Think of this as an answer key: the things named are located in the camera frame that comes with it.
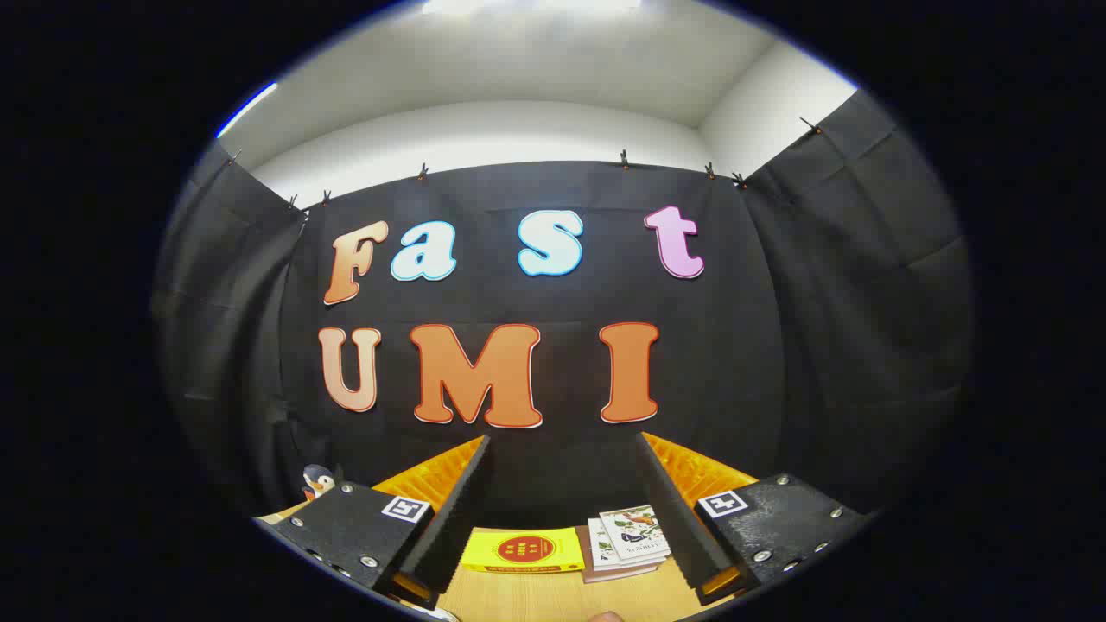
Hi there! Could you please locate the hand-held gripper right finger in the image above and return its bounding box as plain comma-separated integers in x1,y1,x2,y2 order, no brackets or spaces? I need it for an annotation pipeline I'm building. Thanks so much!
636,430,872,606

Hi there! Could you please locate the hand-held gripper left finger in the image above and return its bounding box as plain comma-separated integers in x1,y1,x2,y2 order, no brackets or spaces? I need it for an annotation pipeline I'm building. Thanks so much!
275,435,495,606

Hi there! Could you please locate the yellow book with red circle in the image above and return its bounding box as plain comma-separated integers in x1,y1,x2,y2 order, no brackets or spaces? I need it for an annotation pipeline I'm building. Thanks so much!
461,527,587,574

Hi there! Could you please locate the white book with leaf cover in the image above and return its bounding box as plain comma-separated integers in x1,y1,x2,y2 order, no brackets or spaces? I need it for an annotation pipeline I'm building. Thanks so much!
588,517,666,571

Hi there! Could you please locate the white book with brown cover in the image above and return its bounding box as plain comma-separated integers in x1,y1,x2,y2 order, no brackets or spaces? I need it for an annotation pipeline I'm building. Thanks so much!
577,525,662,584

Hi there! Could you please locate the penguin plush toy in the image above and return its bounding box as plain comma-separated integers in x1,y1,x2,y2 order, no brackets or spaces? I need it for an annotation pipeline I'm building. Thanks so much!
301,464,338,502

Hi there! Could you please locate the black backdrop cloth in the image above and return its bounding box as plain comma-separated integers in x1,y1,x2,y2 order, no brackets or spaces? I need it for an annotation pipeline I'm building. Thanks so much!
151,91,977,530

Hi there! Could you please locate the row of small cloth clips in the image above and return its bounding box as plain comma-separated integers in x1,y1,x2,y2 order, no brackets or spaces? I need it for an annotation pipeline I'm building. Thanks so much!
226,117,823,213

